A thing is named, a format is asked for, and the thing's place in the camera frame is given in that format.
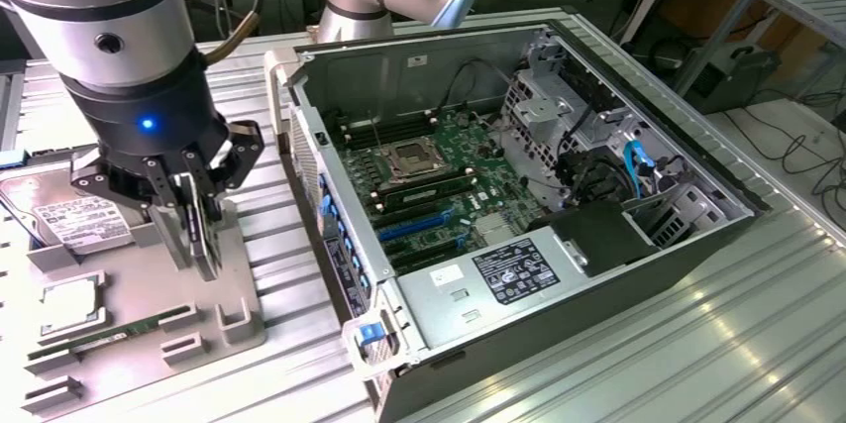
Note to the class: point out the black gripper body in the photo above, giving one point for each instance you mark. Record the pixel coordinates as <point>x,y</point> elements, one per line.
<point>149,111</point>

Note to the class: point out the thin black graphics card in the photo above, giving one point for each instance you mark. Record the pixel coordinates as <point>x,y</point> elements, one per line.
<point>202,244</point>

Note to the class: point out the silver hard disk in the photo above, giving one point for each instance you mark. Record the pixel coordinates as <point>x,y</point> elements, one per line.
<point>73,217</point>

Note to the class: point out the thin metal locking lever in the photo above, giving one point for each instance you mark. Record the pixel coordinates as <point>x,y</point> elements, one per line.
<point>378,135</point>

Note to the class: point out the grey parts rack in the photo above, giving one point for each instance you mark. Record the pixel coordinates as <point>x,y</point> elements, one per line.
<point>146,289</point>

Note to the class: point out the black RAM slot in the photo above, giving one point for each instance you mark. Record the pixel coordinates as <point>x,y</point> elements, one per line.
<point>386,125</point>
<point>393,136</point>

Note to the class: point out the metal CPU socket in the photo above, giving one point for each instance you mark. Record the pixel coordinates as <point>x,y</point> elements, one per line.
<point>412,158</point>

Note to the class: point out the silver CPU chip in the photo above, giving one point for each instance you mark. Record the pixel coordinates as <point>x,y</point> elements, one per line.
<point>70,306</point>

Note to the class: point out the black installed RAM stick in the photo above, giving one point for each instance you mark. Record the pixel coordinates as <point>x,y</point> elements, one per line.
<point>426,192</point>

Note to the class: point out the blue expansion slot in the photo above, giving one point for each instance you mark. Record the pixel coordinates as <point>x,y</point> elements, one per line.
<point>413,227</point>

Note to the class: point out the green RAM stick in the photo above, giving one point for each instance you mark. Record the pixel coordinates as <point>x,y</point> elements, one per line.
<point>113,336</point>

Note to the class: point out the black expansion slot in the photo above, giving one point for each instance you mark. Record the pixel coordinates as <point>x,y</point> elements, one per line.
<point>424,247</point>
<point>429,258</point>

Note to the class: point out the green motherboard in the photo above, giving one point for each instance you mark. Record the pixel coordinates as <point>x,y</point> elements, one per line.
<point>457,195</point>

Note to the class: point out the silver chipset heatsink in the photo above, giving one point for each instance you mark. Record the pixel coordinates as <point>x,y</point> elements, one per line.
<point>494,227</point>

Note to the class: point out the blue case latch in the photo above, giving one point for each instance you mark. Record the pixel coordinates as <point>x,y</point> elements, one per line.
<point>372,334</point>

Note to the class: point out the grey power supply unit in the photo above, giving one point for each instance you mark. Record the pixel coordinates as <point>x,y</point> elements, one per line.
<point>464,304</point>

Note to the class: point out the metal disk bay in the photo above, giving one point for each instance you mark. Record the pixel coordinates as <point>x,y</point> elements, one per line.
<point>536,111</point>

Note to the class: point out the black plastic air shroud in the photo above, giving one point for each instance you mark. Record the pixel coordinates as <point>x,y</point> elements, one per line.
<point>596,235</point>

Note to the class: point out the open black PC case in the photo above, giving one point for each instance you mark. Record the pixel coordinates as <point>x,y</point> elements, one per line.
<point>582,314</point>

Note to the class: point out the black box device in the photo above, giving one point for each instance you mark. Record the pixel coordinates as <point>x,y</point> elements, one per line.
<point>735,78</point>

